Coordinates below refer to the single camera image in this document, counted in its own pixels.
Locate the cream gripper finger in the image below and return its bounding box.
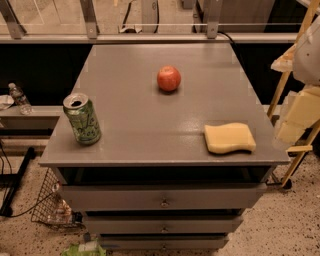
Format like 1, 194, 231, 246
271, 44, 297, 72
274, 85, 320, 145

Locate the green soda can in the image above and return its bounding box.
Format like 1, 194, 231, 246
63, 93, 101, 145

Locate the wire mesh basket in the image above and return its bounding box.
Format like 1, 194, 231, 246
31, 169, 82, 230

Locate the crumpled white paper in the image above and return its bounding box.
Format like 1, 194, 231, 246
0, 95, 14, 110

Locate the green white wipes package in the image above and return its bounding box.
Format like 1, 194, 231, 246
61, 241, 106, 256

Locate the red apple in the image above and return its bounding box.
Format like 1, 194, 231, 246
157, 65, 181, 92

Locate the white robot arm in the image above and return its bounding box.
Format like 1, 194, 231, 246
271, 17, 320, 146

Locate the yellow sponge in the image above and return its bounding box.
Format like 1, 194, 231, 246
204, 123, 256, 154

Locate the grey drawer cabinet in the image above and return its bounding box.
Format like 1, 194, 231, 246
40, 43, 288, 250

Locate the black metal stand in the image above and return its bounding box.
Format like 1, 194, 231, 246
0, 147, 36, 217

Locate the clear plastic water bottle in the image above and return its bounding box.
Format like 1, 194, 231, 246
8, 83, 32, 115

